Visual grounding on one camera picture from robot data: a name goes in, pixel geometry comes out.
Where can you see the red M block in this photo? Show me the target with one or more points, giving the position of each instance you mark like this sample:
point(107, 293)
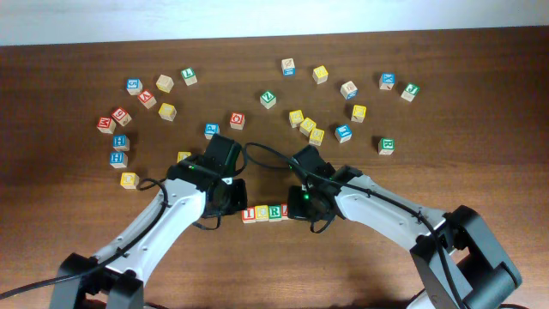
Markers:
point(106, 125)

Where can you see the green Z block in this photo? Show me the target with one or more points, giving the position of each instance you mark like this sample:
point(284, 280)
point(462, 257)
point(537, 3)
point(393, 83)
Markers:
point(268, 99)

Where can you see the green L block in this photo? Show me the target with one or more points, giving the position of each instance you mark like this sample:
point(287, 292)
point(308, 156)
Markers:
point(189, 76)

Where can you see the yellow block top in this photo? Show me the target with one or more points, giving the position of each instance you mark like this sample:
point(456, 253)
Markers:
point(320, 74)

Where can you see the green J block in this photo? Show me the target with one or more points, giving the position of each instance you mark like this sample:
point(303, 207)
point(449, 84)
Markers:
point(410, 92)

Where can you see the yellow C block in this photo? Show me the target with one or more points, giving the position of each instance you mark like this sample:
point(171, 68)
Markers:
point(262, 213)

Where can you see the yellow o block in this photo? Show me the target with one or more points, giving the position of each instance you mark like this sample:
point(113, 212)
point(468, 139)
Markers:
point(129, 180)
point(183, 155)

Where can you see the blue S block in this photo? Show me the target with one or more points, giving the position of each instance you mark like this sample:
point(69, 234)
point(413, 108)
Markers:
point(134, 86)

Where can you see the blue H block lower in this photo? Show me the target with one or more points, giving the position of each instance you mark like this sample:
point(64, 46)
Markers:
point(118, 159)

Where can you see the blue I block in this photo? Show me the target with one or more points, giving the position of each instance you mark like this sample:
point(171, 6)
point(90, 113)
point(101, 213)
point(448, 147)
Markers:
point(343, 133)

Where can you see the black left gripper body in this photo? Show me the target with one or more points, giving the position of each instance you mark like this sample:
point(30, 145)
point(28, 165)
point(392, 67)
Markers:
point(235, 199)

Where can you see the yellow block cluster middle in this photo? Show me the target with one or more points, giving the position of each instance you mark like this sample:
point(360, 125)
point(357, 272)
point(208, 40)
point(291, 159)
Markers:
point(307, 126)

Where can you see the red A block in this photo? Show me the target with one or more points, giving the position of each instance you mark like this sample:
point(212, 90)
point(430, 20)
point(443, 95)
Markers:
point(284, 211)

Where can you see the yellow O block far left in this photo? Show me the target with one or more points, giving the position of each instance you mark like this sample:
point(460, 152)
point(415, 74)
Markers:
point(129, 180)

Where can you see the red N block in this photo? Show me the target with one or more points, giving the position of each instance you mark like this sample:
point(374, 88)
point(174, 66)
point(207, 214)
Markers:
point(147, 99)

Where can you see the red S block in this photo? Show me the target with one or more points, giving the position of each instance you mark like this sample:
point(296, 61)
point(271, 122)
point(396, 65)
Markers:
point(121, 116)

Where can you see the blue P block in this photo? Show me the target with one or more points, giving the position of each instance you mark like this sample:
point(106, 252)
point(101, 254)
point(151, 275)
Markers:
point(210, 130)

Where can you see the red O block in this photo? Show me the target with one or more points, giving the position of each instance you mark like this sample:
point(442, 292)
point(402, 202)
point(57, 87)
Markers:
point(237, 121)

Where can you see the blue side block top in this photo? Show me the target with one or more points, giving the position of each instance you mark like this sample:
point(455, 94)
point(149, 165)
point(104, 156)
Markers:
point(288, 67)

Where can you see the plain wood block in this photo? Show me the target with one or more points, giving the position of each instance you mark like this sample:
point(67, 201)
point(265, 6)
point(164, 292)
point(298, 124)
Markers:
point(165, 83)

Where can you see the yellow block cluster bottom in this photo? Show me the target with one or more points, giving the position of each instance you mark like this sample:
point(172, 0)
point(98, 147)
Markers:
point(316, 137)

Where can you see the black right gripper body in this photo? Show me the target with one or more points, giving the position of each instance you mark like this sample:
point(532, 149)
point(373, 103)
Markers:
point(301, 204)

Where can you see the green r block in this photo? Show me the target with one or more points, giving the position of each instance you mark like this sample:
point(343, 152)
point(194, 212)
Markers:
point(386, 146)
point(274, 213)

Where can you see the blue h block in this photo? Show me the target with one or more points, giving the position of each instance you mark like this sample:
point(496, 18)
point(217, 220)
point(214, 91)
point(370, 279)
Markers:
point(118, 159)
point(121, 143)

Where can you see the blue H block upper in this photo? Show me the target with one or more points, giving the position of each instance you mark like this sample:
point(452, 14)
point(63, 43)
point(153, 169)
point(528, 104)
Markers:
point(121, 143)

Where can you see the yellow block cluster left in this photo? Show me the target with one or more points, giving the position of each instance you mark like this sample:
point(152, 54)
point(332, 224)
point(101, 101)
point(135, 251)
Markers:
point(296, 117)

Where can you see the yellow block cluster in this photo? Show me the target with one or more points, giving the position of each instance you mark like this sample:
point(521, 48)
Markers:
point(307, 126)
point(316, 137)
point(296, 117)

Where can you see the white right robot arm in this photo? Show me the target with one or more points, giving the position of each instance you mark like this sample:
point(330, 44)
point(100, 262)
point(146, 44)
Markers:
point(460, 262)

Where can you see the blue D side block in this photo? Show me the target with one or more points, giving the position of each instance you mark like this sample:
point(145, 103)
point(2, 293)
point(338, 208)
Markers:
point(349, 90)

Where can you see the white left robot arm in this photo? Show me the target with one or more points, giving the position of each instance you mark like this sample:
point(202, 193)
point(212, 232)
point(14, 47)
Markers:
point(201, 186)

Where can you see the blue X block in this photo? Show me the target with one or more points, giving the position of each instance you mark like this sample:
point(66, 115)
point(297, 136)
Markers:
point(387, 81)

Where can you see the yellow block right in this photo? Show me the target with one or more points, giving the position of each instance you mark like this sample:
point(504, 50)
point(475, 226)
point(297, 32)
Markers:
point(358, 113)

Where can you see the red letter I block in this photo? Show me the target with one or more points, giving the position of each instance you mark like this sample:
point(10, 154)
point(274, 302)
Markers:
point(248, 215)

